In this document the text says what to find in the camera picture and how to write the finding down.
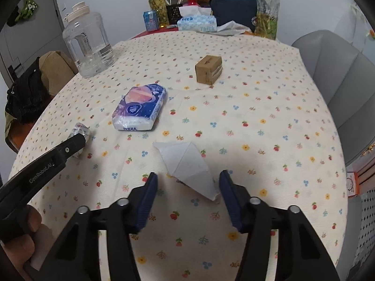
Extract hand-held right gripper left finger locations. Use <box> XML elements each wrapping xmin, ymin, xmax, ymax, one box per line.
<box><xmin>25</xmin><ymin>172</ymin><xmax>159</xmax><ymax>281</ymax></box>

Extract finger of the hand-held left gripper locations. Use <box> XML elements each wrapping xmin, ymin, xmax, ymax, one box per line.
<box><xmin>0</xmin><ymin>134</ymin><xmax>87</xmax><ymax>221</ymax></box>

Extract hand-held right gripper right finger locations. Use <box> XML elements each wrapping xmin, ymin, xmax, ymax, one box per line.
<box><xmin>219</xmin><ymin>170</ymin><xmax>340</xmax><ymax>281</ymax></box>

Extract silver foil wrapper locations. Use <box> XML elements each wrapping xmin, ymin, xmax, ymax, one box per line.
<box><xmin>68</xmin><ymin>123</ymin><xmax>90</xmax><ymax>158</ymax></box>

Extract white paper napkin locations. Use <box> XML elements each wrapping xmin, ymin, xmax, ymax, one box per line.
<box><xmin>153</xmin><ymin>141</ymin><xmax>221</xmax><ymax>204</ymax></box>

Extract person's left hand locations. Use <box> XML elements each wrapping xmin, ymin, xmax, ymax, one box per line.
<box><xmin>4</xmin><ymin>206</ymin><xmax>43</xmax><ymax>270</ymax></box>

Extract brown wooden chair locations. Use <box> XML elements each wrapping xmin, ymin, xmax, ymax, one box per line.
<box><xmin>5</xmin><ymin>121</ymin><xmax>40</xmax><ymax>153</ymax></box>

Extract black and tan bags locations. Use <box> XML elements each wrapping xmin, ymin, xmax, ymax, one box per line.
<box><xmin>4</xmin><ymin>57</ymin><xmax>49</xmax><ymax>123</ymax></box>

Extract blue soft tissue pack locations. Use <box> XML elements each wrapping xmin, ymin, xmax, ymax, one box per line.
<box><xmin>113</xmin><ymin>83</ymin><xmax>167</xmax><ymax>131</ymax></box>

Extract floral tablecloth table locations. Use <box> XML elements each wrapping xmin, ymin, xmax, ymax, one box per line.
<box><xmin>9</xmin><ymin>31</ymin><xmax>348</xmax><ymax>281</ymax></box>

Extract small brown cardboard box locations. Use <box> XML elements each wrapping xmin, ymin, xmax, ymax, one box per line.
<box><xmin>195</xmin><ymin>55</ymin><xmax>223</xmax><ymax>86</ymax></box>

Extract orange and white cardboard box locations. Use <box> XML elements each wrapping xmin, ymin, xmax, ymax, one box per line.
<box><xmin>346</xmin><ymin>154</ymin><xmax>375</xmax><ymax>198</ymax></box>

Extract clear water jug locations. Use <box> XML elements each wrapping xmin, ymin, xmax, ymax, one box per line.
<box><xmin>62</xmin><ymin>1</ymin><xmax>115</xmax><ymax>79</ymax></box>

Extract grey upholstered chair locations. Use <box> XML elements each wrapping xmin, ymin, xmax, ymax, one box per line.
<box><xmin>291</xmin><ymin>30</ymin><xmax>375</xmax><ymax>166</ymax></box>

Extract crumpled white paper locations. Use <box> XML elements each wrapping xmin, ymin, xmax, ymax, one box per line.
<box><xmin>217</xmin><ymin>20</ymin><xmax>252</xmax><ymax>36</ymax></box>

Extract blue drink can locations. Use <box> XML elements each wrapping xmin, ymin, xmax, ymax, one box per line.
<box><xmin>143</xmin><ymin>10</ymin><xmax>160</xmax><ymax>33</ymax></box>

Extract blue and white tissue box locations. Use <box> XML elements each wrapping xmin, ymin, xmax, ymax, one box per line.
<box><xmin>176</xmin><ymin>6</ymin><xmax>217</xmax><ymax>33</ymax></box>

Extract clear bottle with green pickles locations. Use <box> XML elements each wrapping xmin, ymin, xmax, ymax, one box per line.
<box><xmin>254</xmin><ymin>0</ymin><xmax>280</xmax><ymax>41</ymax></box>

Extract black mesh holder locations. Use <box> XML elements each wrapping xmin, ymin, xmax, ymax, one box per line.
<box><xmin>166</xmin><ymin>4</ymin><xmax>182</xmax><ymax>25</ymax></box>

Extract jar with yellow contents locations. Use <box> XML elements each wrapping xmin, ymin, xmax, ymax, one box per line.
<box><xmin>148</xmin><ymin>0</ymin><xmax>170</xmax><ymax>27</ymax></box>

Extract navy blue bag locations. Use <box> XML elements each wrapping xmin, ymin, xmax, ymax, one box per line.
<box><xmin>210</xmin><ymin>0</ymin><xmax>258</xmax><ymax>33</ymax></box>

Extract translucent white hanging bag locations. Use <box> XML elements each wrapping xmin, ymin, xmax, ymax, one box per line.
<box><xmin>350</xmin><ymin>4</ymin><xmax>372</xmax><ymax>50</ymax></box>

